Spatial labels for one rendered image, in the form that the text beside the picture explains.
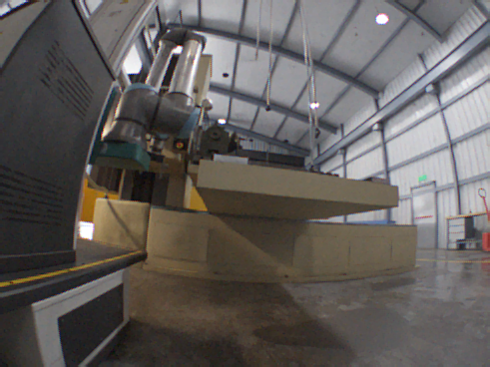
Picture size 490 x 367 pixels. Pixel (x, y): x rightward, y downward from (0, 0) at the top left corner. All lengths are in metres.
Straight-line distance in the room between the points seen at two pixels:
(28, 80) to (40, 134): 0.10
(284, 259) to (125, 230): 1.51
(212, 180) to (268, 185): 0.21
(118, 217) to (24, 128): 1.81
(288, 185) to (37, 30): 0.87
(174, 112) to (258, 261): 1.51
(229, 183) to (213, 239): 1.20
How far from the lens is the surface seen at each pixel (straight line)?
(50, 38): 0.48
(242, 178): 0.80
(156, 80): 1.26
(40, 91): 0.46
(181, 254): 1.98
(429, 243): 8.04
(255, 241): 1.98
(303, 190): 0.86
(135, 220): 2.09
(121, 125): 0.84
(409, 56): 9.94
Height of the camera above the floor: 0.46
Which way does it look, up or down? 13 degrees up
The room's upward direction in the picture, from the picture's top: 5 degrees clockwise
